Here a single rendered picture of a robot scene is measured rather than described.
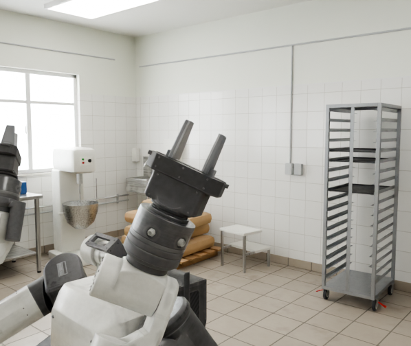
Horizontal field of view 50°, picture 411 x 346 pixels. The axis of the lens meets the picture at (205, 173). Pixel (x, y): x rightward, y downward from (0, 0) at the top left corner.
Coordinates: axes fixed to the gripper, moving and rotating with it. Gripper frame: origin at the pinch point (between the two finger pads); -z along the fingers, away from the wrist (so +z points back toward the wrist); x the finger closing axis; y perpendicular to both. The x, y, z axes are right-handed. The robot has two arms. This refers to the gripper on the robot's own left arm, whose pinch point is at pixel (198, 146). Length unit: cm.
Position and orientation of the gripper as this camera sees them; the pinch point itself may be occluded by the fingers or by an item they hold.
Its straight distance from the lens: 65.0
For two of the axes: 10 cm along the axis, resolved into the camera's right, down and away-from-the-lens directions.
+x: -8.8, -4.0, 2.3
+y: 2.4, 0.4, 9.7
